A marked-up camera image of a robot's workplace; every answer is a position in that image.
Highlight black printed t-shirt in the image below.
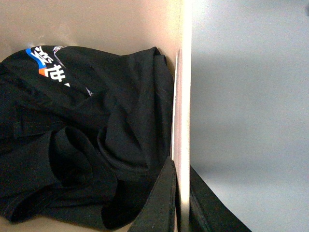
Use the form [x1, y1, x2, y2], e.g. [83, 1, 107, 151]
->
[0, 46, 173, 230]

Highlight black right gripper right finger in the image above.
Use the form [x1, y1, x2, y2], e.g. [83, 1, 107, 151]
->
[189, 167, 250, 232]

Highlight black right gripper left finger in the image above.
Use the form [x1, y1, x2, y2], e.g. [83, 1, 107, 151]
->
[129, 157, 176, 232]

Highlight beige plastic laundry hamper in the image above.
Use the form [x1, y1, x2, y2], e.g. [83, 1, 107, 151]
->
[0, 0, 191, 232]

